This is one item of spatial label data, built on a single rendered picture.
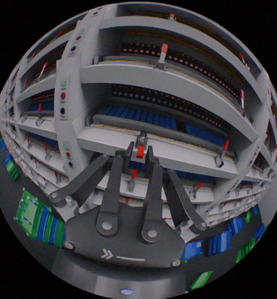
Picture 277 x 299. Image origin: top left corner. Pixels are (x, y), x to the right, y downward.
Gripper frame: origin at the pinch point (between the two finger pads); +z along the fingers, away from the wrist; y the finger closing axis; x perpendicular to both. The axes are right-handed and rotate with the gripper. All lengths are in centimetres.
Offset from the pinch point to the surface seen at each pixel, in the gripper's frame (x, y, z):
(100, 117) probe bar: 3.9, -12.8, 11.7
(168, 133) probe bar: 3.4, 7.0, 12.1
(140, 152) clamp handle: 0.2, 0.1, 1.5
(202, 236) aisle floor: -95, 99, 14
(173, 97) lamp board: 15.3, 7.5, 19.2
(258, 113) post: 26, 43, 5
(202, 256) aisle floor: -101, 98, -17
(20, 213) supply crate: -51, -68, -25
